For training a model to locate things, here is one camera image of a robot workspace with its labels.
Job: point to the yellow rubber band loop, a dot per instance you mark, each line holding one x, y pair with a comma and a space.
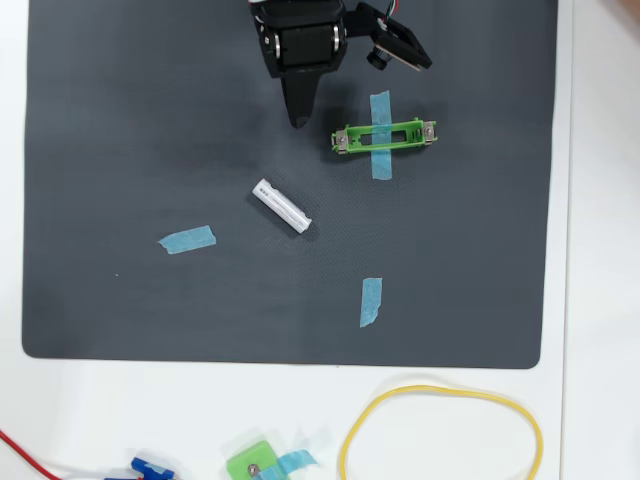
360, 420

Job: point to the blue tape strip torn end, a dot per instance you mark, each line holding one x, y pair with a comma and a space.
189, 239

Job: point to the dark grey work mat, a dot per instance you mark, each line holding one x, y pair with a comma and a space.
150, 125

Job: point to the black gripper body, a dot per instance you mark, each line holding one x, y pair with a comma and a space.
304, 47

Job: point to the short blue tape strip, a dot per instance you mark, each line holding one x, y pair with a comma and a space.
370, 302

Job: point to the blue tape on green block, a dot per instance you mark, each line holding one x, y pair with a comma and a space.
297, 458

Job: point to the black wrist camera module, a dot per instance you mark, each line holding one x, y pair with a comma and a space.
400, 42

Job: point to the blue plastic connector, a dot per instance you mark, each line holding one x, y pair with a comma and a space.
145, 467

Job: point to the white cylindrical battery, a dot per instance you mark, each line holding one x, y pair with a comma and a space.
281, 206

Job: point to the green battery holder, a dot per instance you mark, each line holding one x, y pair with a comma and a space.
352, 141

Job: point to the long blue tape strip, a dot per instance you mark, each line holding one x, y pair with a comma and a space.
381, 107

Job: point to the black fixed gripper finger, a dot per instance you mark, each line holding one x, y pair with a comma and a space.
300, 100

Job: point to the green block with screw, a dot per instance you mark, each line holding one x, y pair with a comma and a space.
245, 460

